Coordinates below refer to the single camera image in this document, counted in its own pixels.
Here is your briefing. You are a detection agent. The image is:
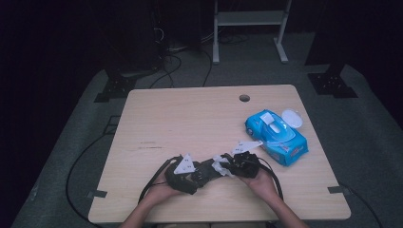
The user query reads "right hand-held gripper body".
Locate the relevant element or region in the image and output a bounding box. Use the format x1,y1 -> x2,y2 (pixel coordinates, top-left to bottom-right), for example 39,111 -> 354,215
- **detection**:
229,141 -> 264,179

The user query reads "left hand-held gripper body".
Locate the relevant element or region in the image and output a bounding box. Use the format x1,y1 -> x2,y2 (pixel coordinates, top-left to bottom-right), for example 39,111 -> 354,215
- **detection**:
164,153 -> 203,195

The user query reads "white wet wipe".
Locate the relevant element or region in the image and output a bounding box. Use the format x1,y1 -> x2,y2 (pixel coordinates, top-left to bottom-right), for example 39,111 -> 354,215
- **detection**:
211,154 -> 236,178

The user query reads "blue wet wipes pack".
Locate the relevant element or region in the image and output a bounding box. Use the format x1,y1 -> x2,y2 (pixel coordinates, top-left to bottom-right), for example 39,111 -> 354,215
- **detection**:
244,108 -> 309,167

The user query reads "person's right hand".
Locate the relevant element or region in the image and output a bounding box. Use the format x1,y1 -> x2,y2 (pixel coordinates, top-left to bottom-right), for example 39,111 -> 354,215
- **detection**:
239,172 -> 279,203

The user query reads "person's left hand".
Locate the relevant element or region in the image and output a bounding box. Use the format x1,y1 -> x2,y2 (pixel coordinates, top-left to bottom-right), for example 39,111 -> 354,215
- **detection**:
140,177 -> 183,207

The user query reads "grey tape strip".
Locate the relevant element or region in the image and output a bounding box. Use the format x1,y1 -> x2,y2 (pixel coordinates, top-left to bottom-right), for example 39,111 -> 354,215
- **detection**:
327,185 -> 350,195
86,189 -> 108,200

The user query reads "black stand base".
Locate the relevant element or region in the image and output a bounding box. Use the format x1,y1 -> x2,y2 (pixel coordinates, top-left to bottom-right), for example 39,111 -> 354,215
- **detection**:
93,74 -> 137,104
307,63 -> 359,99

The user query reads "white metal stand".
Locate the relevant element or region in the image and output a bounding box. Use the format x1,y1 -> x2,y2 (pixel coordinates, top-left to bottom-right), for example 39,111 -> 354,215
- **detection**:
212,0 -> 293,65

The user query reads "right hand-held gripper cable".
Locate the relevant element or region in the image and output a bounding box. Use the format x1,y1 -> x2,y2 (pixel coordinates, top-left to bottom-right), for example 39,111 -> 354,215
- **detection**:
256,156 -> 284,200

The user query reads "hand-held gripper cable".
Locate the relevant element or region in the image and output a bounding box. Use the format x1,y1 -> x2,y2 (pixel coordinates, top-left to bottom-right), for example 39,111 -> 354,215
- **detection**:
138,156 -> 180,203
256,156 -> 284,200

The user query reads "left hand-held gripper cable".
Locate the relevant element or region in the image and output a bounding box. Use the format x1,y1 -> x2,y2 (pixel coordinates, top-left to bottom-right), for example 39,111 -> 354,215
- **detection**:
138,156 -> 180,203

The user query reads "black floor cable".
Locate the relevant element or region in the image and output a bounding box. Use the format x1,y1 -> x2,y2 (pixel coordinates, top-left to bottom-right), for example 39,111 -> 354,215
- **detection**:
148,53 -> 183,89
65,132 -> 112,228
340,183 -> 384,228
201,50 -> 214,88

